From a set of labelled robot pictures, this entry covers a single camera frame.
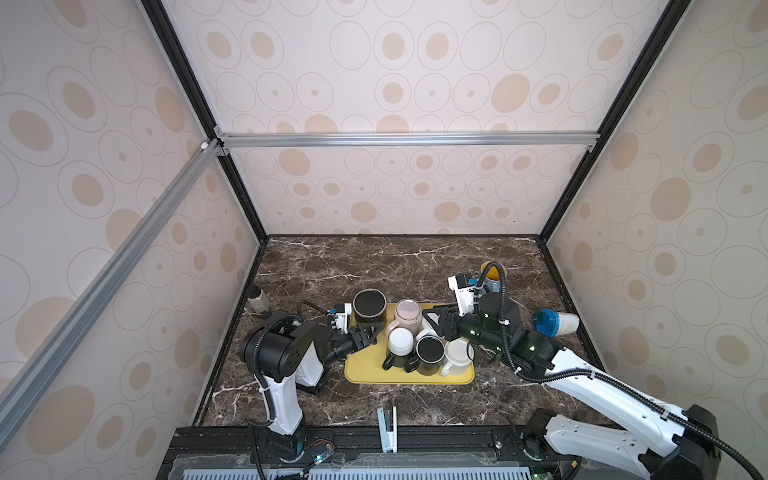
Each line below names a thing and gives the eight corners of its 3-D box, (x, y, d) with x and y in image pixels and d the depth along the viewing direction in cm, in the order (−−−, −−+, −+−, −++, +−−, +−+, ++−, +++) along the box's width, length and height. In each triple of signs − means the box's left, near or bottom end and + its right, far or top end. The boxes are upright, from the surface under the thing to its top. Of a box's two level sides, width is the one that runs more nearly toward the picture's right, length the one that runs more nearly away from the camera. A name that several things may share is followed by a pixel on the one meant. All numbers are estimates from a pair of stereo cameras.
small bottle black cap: (257, 316, 99) (247, 302, 93) (253, 296, 104) (244, 282, 98) (271, 311, 100) (263, 297, 94) (267, 292, 105) (259, 278, 99)
